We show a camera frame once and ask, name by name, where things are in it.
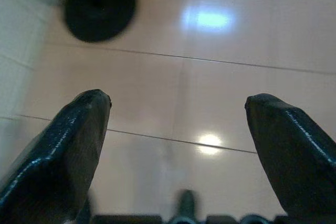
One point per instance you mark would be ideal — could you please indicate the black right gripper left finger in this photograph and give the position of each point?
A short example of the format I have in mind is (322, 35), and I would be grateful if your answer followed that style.
(52, 161)

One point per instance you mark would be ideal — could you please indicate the black round disc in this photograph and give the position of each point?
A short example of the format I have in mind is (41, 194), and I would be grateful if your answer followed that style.
(99, 11)

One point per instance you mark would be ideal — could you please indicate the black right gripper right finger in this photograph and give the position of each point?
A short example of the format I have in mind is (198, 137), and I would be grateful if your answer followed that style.
(294, 155)

